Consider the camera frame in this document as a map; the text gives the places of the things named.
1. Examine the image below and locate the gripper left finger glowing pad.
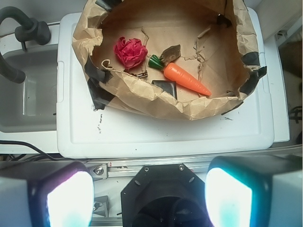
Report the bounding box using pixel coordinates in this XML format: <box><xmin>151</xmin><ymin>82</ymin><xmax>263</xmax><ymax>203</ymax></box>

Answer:
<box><xmin>0</xmin><ymin>161</ymin><xmax>94</xmax><ymax>227</ymax></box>

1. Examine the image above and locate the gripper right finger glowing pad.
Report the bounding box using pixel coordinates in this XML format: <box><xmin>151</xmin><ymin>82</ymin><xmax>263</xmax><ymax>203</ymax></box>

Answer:
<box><xmin>205</xmin><ymin>155</ymin><xmax>303</xmax><ymax>227</ymax></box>

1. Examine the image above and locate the brown wood chip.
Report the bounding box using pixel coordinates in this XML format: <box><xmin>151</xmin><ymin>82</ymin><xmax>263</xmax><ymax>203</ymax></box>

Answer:
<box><xmin>160</xmin><ymin>44</ymin><xmax>181</xmax><ymax>66</ymax></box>

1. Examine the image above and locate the white plastic cooler lid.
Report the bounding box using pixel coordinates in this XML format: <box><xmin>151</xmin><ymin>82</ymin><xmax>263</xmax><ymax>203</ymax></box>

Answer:
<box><xmin>56</xmin><ymin>13</ymin><xmax>275</xmax><ymax>158</ymax></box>

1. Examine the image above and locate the white sink basin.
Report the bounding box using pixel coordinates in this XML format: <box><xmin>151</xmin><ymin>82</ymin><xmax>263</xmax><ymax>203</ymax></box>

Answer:
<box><xmin>0</xmin><ymin>44</ymin><xmax>58</xmax><ymax>133</ymax></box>

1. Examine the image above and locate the black square tile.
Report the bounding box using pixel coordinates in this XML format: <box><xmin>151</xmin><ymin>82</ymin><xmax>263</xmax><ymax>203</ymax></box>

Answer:
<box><xmin>152</xmin><ymin>80</ymin><xmax>177</xmax><ymax>99</ymax></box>

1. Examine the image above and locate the small metal clip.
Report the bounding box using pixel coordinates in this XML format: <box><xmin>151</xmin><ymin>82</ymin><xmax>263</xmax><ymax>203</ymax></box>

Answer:
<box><xmin>130</xmin><ymin>71</ymin><xmax>148</xmax><ymax>78</ymax></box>

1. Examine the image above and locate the orange toy carrot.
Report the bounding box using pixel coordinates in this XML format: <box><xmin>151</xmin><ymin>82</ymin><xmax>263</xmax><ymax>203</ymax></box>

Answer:
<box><xmin>148</xmin><ymin>55</ymin><xmax>212</xmax><ymax>96</ymax></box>

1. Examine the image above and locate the brown paper bag liner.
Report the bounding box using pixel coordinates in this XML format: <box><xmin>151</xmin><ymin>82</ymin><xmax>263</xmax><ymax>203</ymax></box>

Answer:
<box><xmin>72</xmin><ymin>0</ymin><xmax>267</xmax><ymax>121</ymax></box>

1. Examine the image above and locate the crumpled red paper ball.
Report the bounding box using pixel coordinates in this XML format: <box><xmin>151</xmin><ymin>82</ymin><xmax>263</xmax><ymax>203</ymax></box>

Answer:
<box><xmin>113</xmin><ymin>36</ymin><xmax>148</xmax><ymax>70</ymax></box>

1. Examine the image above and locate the black faucet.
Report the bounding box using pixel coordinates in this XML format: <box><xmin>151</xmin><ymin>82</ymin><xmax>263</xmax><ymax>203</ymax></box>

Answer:
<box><xmin>0</xmin><ymin>7</ymin><xmax>51</xmax><ymax>84</ymax></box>

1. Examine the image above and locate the aluminium extrusion rail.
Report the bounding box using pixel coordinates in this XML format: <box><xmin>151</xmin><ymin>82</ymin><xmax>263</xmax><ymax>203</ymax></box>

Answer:
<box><xmin>82</xmin><ymin>144</ymin><xmax>303</xmax><ymax>180</ymax></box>

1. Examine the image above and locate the black cable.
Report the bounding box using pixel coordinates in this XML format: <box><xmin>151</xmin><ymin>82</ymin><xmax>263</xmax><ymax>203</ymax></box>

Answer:
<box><xmin>0</xmin><ymin>140</ymin><xmax>62</xmax><ymax>161</ymax></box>

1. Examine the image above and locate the black octagonal mount plate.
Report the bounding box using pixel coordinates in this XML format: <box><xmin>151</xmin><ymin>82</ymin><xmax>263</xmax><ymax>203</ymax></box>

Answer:
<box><xmin>121</xmin><ymin>164</ymin><xmax>212</xmax><ymax>227</ymax></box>

